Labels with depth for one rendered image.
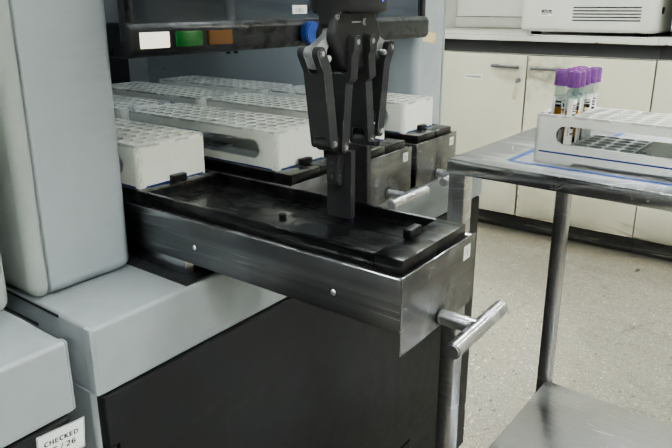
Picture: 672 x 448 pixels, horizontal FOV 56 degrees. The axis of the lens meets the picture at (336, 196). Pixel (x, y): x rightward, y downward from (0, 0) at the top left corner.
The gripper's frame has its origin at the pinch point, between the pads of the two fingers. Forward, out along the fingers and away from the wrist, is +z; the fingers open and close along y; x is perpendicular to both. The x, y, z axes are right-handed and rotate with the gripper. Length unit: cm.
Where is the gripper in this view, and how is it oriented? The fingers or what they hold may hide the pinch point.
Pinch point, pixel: (349, 180)
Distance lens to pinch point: 65.4
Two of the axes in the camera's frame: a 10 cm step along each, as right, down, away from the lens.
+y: -6.0, 2.3, -7.7
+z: 0.0, 9.6, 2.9
